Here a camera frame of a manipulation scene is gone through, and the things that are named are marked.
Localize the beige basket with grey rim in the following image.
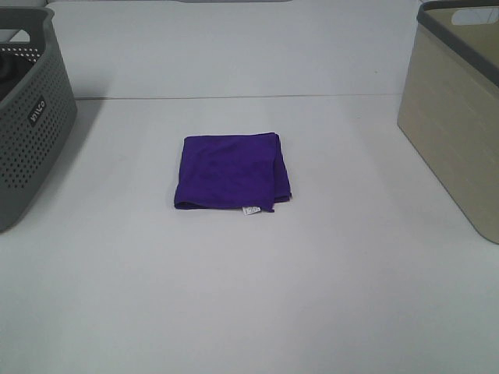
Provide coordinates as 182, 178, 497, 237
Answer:
398, 1, 498, 243

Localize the grey perforated plastic basket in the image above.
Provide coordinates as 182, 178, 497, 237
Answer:
1, 7, 77, 231

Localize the purple towel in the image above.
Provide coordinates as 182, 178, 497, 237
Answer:
174, 132, 292, 213

